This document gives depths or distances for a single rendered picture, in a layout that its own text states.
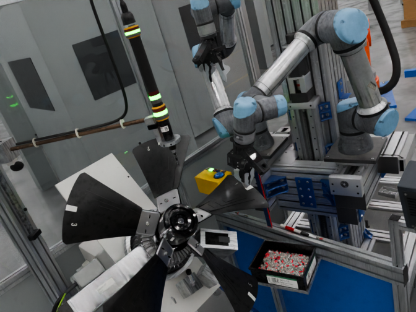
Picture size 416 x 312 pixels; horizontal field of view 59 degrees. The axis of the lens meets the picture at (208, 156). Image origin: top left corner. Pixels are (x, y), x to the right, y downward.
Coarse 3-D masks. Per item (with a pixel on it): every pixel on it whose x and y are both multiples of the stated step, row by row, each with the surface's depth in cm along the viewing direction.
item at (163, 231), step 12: (180, 204) 122; (168, 216) 119; (180, 216) 121; (192, 216) 122; (156, 228) 126; (168, 228) 116; (180, 228) 118; (192, 228) 120; (156, 240) 124; (168, 240) 120; (180, 240) 118
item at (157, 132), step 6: (144, 120) 115; (150, 120) 115; (150, 126) 116; (156, 126) 115; (156, 132) 117; (156, 138) 118; (162, 138) 118; (174, 138) 118; (180, 138) 118; (162, 144) 117; (168, 144) 116; (174, 144) 116
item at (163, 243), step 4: (164, 240) 118; (160, 244) 116; (164, 244) 118; (168, 244) 120; (160, 248) 116; (164, 248) 118; (168, 248) 121; (172, 248) 123; (160, 252) 116; (164, 252) 118; (168, 252) 121; (172, 252) 123; (160, 256) 117; (164, 256) 119; (164, 260) 119; (168, 260) 121
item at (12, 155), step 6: (6, 138) 132; (12, 138) 132; (0, 144) 126; (6, 144) 128; (12, 144) 131; (0, 150) 127; (6, 150) 128; (18, 150) 133; (0, 156) 128; (6, 156) 128; (12, 156) 130; (18, 156) 133; (0, 162) 129; (6, 162) 129
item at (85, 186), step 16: (80, 176) 115; (80, 192) 114; (96, 192) 115; (112, 192) 116; (80, 208) 114; (96, 208) 116; (112, 208) 117; (128, 208) 118; (64, 224) 113; (80, 224) 115; (96, 224) 117; (112, 224) 118; (128, 224) 119; (64, 240) 114; (80, 240) 116
